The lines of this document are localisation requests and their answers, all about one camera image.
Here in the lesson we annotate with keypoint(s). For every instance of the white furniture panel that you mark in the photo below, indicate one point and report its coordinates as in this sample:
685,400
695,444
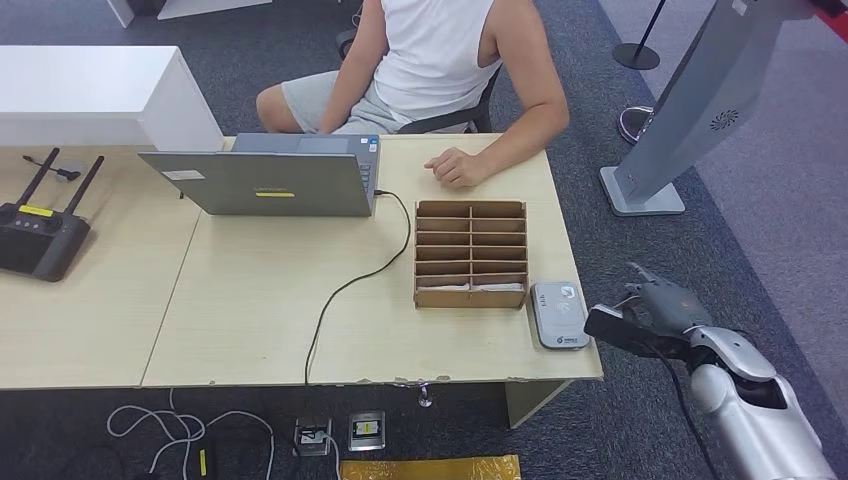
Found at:
199,6

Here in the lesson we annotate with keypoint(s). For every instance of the grey card reader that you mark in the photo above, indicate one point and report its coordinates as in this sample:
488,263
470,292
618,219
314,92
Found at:
560,318

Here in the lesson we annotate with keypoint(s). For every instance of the black controller with antennas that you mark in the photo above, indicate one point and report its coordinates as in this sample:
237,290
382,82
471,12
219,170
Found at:
40,245

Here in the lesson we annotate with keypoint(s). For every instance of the metal desk foot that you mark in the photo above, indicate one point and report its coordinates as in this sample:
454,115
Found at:
424,397

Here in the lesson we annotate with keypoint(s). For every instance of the beige desk leg panel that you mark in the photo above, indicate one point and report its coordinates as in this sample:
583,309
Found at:
530,401

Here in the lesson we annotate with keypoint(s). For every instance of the silver kiosk stand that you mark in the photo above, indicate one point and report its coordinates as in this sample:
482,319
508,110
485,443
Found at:
696,99

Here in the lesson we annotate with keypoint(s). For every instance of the white room key card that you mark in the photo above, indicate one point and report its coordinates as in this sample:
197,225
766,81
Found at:
500,287
447,287

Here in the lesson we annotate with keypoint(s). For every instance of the black office chair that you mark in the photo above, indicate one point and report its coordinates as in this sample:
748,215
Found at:
450,119

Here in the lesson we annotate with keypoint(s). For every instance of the yellow foil mat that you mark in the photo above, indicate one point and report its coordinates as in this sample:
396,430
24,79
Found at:
430,469

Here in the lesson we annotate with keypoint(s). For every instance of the person's right forearm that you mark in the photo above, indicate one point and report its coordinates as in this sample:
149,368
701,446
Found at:
341,99

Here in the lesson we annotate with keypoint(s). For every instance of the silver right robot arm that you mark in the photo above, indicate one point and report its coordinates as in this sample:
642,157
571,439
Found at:
755,424

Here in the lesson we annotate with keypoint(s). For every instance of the grey laptop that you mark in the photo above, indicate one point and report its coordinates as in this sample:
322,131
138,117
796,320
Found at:
265,179

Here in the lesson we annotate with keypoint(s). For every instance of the silver floor socket plate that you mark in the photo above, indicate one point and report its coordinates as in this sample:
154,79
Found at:
366,430

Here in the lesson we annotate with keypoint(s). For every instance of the person's left forearm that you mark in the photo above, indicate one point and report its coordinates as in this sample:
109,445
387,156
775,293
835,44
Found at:
530,132

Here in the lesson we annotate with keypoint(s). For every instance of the wooden card organizer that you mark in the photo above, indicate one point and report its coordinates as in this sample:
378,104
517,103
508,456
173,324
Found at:
470,299

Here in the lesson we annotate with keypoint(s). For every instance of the open floor socket box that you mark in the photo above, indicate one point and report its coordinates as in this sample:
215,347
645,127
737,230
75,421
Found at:
311,438

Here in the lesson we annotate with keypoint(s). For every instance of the person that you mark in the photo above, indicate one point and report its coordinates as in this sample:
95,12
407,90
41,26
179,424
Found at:
430,53

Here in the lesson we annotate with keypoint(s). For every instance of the white cabinet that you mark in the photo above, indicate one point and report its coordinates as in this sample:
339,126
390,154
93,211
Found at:
86,93

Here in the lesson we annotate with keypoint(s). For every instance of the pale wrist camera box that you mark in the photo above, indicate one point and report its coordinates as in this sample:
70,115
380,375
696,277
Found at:
606,311

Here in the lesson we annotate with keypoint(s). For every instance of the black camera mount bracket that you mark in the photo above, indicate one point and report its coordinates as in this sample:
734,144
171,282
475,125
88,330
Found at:
629,338

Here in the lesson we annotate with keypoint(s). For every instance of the chrome round base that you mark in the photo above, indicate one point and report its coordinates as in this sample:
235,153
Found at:
632,126

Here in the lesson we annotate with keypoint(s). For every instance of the black adapter with yellow label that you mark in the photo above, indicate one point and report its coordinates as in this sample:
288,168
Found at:
205,462

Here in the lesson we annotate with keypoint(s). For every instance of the black stanchion post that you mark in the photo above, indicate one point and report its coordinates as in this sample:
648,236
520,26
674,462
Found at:
636,56

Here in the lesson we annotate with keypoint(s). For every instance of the person's left hand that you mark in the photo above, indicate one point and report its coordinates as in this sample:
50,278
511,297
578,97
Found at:
460,169

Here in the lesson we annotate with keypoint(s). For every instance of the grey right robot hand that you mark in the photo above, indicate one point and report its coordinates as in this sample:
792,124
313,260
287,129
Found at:
669,308

